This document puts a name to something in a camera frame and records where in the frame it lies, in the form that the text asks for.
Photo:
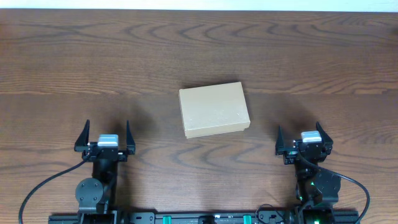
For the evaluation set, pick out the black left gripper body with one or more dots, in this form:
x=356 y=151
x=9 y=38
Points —
x=86 y=155

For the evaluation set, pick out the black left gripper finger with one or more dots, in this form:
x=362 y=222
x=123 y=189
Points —
x=130 y=142
x=81 y=144

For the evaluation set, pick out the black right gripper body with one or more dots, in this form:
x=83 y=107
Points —
x=290 y=157

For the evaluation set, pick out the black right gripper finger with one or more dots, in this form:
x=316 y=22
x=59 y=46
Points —
x=326 y=140
x=279 y=144

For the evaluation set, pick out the cardboard box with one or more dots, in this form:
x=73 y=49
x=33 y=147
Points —
x=214 y=109

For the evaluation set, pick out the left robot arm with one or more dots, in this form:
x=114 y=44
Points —
x=96 y=195

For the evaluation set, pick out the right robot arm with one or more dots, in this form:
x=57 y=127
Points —
x=316 y=188

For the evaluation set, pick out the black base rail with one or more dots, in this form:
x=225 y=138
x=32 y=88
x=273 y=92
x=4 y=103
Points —
x=262 y=216

